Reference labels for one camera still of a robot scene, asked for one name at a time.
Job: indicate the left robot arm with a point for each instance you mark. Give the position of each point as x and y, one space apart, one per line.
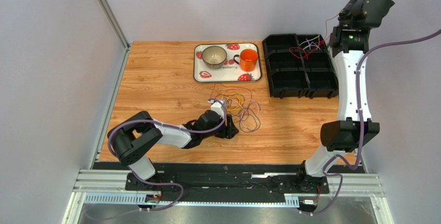
130 141

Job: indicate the white strawberry tray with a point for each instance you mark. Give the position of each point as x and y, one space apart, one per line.
230 71

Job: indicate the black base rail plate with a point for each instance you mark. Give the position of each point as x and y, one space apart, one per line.
236 183

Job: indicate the aluminium frame post left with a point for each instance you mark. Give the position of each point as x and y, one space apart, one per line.
114 23

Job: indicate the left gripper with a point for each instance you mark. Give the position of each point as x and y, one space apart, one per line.
228 132

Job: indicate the beige ceramic bowl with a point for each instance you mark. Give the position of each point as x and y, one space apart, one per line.
214 57

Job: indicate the black compartment organizer box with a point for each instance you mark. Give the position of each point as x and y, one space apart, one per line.
299 66

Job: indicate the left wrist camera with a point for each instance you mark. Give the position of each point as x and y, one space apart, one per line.
218 106

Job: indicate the orange mug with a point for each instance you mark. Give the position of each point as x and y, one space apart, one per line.
247 59

